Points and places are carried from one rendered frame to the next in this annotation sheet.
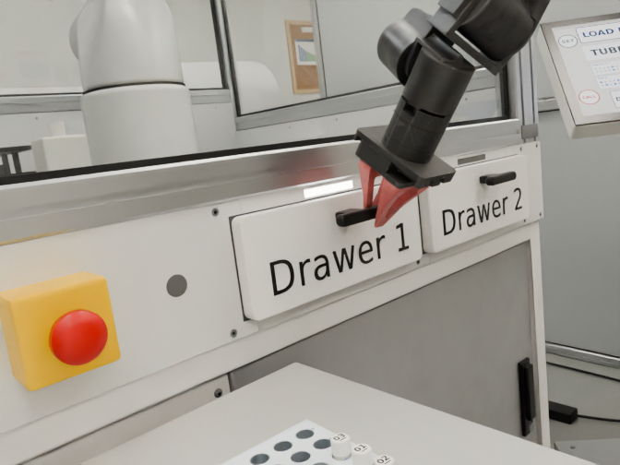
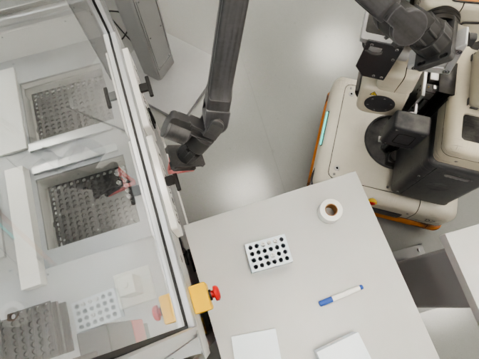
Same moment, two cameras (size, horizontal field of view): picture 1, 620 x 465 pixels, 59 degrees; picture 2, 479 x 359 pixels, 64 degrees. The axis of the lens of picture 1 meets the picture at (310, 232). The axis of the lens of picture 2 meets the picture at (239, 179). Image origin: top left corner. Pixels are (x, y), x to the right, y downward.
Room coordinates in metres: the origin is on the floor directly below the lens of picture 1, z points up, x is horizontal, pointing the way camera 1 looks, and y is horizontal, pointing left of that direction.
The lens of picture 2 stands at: (0.31, 0.19, 1.93)
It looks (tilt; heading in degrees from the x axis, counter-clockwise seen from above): 72 degrees down; 293
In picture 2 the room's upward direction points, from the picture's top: straight up
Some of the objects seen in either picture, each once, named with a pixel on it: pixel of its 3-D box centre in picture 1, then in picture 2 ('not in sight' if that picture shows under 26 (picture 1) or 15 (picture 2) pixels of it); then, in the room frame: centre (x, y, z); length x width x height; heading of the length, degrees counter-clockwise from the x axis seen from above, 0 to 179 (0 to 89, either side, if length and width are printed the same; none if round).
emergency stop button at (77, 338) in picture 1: (76, 336); (214, 293); (0.39, 0.18, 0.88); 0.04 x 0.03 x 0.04; 131
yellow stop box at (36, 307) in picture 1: (61, 327); (202, 297); (0.41, 0.20, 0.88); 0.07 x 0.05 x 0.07; 131
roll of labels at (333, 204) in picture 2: not in sight; (329, 211); (0.17, -0.18, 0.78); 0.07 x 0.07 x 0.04
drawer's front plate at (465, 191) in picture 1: (480, 198); (139, 95); (0.85, -0.27, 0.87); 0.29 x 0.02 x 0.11; 131
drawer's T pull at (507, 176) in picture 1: (494, 178); (145, 87); (0.83, -0.29, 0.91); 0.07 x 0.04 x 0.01; 131
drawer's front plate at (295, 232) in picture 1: (340, 241); (165, 186); (0.64, -0.04, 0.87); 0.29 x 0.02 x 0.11; 131
